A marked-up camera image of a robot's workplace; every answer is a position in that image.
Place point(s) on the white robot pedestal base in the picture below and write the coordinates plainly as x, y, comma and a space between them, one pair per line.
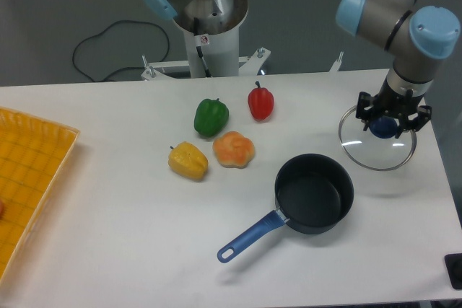
211, 31

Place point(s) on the glass lid with blue knob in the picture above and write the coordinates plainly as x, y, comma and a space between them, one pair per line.
375, 147

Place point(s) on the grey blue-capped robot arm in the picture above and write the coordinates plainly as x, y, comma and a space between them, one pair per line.
418, 40

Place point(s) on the yellow woven basket tray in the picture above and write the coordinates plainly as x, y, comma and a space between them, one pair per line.
33, 153

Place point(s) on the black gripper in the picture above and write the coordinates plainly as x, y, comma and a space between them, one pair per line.
403, 107

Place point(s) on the yellow bell pepper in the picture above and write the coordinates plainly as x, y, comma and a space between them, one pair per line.
188, 161

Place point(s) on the black object at table corner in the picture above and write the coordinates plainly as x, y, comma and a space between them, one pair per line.
453, 266

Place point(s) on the red bell pepper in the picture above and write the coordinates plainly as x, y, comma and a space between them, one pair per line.
260, 102

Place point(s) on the green bell pepper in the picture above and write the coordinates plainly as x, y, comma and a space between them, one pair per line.
211, 117

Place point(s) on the dark saucepan with blue handle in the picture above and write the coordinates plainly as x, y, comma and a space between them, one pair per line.
313, 193

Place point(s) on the orange bell pepper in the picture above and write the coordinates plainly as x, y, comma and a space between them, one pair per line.
233, 150

